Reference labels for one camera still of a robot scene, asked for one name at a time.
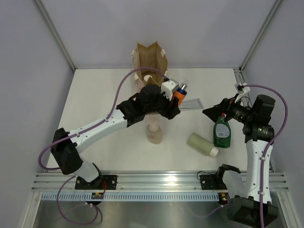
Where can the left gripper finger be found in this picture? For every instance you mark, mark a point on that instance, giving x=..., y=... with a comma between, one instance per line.
x=174, y=102
x=171, y=112

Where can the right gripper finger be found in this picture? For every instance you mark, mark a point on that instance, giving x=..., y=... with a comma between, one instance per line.
x=225, y=103
x=214, y=113

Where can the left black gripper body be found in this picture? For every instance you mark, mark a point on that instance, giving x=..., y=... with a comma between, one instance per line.
x=154, y=108

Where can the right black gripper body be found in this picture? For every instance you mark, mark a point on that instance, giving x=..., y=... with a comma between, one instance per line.
x=241, y=113

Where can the orange spray bottle blue top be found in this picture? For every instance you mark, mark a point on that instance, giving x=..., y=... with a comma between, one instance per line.
x=180, y=92

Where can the pale green bottle beige cap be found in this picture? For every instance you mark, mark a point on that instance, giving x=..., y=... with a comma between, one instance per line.
x=146, y=79

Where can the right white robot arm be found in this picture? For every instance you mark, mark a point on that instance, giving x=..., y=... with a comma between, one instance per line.
x=250, y=201

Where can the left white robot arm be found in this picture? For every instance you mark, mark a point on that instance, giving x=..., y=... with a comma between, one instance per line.
x=69, y=145

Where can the brown canvas tote bag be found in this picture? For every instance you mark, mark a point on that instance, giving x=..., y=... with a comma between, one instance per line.
x=151, y=60

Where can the green dish soap bottle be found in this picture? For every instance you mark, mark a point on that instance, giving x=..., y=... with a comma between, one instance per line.
x=222, y=133

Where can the silver squeeze tube clear cap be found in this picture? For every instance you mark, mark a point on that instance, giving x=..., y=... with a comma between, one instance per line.
x=193, y=104

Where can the beige pump dispenser bottle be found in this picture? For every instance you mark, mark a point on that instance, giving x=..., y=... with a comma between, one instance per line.
x=153, y=129

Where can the pale green bottle white cap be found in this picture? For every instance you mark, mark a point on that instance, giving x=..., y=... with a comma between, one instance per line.
x=202, y=145

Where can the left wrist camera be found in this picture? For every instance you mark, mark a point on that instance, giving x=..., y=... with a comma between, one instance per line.
x=168, y=87

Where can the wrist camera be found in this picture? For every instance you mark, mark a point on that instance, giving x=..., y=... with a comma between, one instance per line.
x=242, y=91
x=168, y=87

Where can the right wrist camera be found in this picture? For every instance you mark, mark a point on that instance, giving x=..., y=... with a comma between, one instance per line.
x=242, y=91

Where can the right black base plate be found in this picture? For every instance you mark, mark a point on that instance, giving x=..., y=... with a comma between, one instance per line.
x=211, y=182

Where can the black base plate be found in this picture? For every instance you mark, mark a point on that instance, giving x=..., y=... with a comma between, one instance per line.
x=108, y=182
x=211, y=182

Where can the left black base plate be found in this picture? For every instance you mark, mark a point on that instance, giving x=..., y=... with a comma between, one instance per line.
x=108, y=182

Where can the right aluminium frame post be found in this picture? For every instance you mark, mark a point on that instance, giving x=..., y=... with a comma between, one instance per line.
x=262, y=31

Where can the aluminium frame post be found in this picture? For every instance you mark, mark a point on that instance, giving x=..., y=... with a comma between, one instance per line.
x=54, y=33
x=262, y=31

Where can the left aluminium frame post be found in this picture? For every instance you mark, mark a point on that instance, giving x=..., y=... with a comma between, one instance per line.
x=54, y=33

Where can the aluminium mounting rail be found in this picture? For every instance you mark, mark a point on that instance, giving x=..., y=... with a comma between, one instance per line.
x=131, y=182

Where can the slotted white cable duct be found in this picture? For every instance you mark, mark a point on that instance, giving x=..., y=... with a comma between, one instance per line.
x=133, y=196

